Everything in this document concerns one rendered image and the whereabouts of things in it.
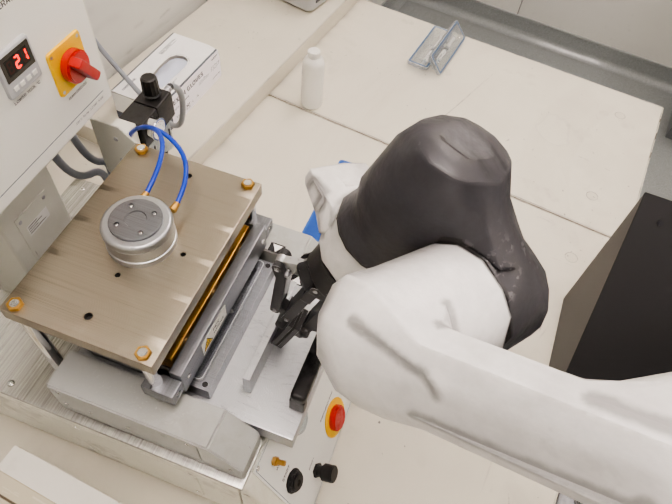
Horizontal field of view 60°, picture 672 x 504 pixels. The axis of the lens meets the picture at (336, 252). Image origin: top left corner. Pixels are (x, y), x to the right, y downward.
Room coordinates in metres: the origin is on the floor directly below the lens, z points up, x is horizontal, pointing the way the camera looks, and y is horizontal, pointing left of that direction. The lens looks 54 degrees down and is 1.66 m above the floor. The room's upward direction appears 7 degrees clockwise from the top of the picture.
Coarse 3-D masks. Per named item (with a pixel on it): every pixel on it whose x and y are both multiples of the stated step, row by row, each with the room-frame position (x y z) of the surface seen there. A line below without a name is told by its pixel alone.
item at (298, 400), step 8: (312, 344) 0.33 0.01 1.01; (312, 352) 0.31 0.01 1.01; (312, 360) 0.30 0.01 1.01; (304, 368) 0.29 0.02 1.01; (312, 368) 0.29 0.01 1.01; (304, 376) 0.28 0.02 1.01; (312, 376) 0.28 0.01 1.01; (296, 384) 0.27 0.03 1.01; (304, 384) 0.27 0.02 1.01; (312, 384) 0.27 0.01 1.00; (296, 392) 0.26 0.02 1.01; (304, 392) 0.26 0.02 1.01; (296, 400) 0.25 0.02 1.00; (304, 400) 0.25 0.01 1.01; (296, 408) 0.25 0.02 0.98; (304, 408) 0.25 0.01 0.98
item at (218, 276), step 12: (240, 240) 0.43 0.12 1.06; (228, 252) 0.41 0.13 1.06; (228, 264) 0.40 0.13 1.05; (216, 276) 0.37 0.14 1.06; (216, 288) 0.36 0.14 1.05; (204, 300) 0.34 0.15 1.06; (192, 312) 0.32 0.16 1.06; (192, 324) 0.31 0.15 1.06; (180, 336) 0.29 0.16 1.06; (180, 348) 0.28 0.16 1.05; (168, 360) 0.26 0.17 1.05
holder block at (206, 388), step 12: (264, 264) 0.44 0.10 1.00; (264, 276) 0.42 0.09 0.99; (264, 288) 0.41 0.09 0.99; (252, 300) 0.38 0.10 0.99; (240, 312) 0.36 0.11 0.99; (252, 312) 0.37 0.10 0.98; (240, 324) 0.35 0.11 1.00; (228, 336) 0.33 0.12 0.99; (240, 336) 0.34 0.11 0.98; (228, 348) 0.31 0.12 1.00; (216, 360) 0.29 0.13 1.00; (228, 360) 0.30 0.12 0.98; (168, 372) 0.27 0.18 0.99; (216, 372) 0.28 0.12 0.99; (192, 384) 0.26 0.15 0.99; (204, 384) 0.26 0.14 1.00; (216, 384) 0.27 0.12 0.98; (204, 396) 0.25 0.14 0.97
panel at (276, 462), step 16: (320, 384) 0.34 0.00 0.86; (320, 400) 0.32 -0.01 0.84; (336, 400) 0.34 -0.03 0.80; (320, 416) 0.30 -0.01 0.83; (304, 432) 0.27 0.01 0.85; (320, 432) 0.28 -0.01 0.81; (336, 432) 0.30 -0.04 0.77; (272, 448) 0.22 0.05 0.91; (288, 448) 0.23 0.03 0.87; (304, 448) 0.25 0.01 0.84; (320, 448) 0.26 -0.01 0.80; (256, 464) 0.20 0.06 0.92; (272, 464) 0.21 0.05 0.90; (288, 464) 0.22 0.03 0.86; (304, 464) 0.23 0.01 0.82; (272, 480) 0.19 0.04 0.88; (288, 480) 0.20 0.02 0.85; (304, 480) 0.21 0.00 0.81; (320, 480) 0.23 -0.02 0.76; (288, 496) 0.18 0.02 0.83; (304, 496) 0.20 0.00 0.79
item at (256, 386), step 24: (264, 312) 0.38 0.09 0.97; (264, 336) 0.33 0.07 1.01; (312, 336) 0.36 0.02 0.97; (240, 360) 0.31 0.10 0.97; (264, 360) 0.31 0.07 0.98; (288, 360) 0.32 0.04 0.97; (240, 384) 0.28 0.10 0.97; (264, 384) 0.28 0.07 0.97; (288, 384) 0.28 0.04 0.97; (240, 408) 0.25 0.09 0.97; (264, 408) 0.25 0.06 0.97; (288, 408) 0.25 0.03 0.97; (264, 432) 0.22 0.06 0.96; (288, 432) 0.22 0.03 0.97
